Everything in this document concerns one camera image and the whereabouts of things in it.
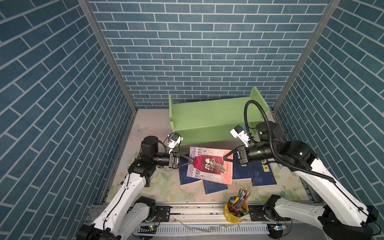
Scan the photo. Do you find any yellow pen cup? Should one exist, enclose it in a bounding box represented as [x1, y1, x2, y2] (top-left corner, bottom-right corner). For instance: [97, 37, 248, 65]
[224, 196, 249, 224]

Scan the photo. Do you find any green wooden shelf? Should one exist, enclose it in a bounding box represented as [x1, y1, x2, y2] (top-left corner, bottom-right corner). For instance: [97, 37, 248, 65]
[169, 87, 270, 146]

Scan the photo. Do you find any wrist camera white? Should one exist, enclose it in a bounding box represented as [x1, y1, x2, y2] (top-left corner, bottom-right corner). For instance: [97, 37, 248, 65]
[167, 133, 183, 150]
[230, 125, 250, 147]

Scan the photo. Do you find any aluminium corner post right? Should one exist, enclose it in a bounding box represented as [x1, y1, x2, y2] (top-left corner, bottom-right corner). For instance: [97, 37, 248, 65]
[272, 0, 341, 113]

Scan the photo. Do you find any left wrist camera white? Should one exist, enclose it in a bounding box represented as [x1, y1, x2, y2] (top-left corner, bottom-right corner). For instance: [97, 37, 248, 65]
[167, 133, 183, 150]

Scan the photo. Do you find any aluminium corner post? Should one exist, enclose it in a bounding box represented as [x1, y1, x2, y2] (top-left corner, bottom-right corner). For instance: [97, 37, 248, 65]
[272, 0, 341, 113]
[78, 0, 137, 115]

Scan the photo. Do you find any black corrugated cable right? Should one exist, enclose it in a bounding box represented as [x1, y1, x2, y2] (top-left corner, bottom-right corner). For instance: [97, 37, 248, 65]
[243, 99, 337, 184]

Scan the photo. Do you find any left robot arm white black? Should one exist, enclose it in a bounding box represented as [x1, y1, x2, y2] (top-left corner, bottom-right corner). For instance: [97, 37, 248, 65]
[76, 136, 194, 240]

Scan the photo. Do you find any aluminium corner post left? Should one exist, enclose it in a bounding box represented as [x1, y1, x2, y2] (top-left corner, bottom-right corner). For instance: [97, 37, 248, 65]
[78, 0, 137, 115]

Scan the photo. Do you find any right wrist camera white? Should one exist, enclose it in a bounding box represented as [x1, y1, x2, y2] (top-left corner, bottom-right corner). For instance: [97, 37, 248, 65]
[230, 125, 250, 147]

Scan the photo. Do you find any blue book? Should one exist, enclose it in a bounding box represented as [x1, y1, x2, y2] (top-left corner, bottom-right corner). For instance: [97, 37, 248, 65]
[233, 163, 252, 180]
[250, 162, 277, 187]
[203, 180, 228, 195]
[179, 165, 200, 185]

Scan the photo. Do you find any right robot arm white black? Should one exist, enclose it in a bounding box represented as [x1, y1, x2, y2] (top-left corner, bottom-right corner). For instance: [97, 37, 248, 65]
[224, 121, 379, 240]

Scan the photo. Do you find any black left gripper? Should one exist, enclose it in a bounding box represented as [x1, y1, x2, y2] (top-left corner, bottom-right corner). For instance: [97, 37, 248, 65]
[151, 152, 192, 172]

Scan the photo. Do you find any red pink Hamlet book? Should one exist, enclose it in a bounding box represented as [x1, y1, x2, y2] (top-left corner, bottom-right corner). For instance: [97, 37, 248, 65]
[187, 147, 233, 185]

